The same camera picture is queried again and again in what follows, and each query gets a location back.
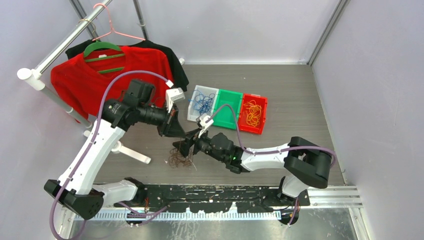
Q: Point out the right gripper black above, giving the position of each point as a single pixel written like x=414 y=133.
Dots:
x=184 y=145

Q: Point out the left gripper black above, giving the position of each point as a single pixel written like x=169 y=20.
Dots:
x=173 y=127

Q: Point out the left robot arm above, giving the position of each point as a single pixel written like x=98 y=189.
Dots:
x=75 y=188

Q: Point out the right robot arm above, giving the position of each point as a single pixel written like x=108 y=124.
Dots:
x=308 y=165

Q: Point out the white plastic bin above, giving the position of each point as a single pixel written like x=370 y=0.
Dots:
x=202 y=101

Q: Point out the black t-shirt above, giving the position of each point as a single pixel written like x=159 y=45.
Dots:
x=178 y=73

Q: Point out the green plastic bin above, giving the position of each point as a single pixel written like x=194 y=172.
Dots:
x=224 y=117

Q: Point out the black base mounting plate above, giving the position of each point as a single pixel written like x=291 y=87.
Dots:
x=212 y=198

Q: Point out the red plastic bin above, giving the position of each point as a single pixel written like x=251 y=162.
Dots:
x=253 y=111

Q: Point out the red t-shirt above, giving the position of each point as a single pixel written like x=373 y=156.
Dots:
x=109 y=82

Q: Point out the green clothes hanger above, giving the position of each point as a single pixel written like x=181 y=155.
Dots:
x=99 y=45

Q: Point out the white clothes rack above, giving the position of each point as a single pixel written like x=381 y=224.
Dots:
x=39 y=77

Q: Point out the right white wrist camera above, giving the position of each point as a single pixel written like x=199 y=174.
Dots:
x=204 y=122

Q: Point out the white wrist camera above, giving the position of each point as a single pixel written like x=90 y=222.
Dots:
x=204 y=122
x=173 y=95

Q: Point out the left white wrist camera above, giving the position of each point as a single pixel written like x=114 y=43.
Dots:
x=173 y=95

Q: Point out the white slotted cable duct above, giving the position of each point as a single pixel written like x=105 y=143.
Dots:
x=232 y=215

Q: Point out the pink wire hanger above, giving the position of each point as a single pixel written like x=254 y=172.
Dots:
x=111 y=26

